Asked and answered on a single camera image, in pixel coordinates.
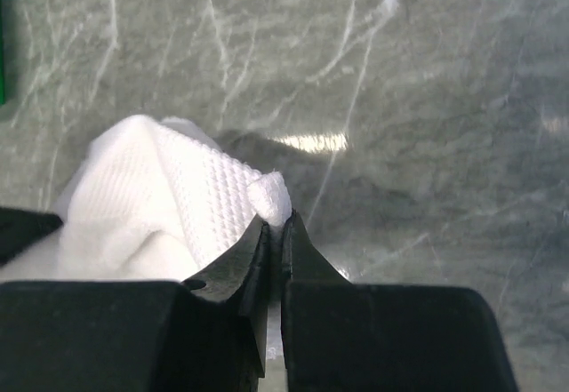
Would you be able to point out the green plastic tray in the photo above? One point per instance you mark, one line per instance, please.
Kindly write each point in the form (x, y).
(3, 29)

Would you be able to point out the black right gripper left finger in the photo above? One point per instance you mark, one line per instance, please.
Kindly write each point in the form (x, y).
(227, 326)

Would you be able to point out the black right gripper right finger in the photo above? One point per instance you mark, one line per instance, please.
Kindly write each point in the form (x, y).
(340, 336)

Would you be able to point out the large white waffle towel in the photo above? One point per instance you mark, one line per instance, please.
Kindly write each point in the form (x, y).
(152, 200)

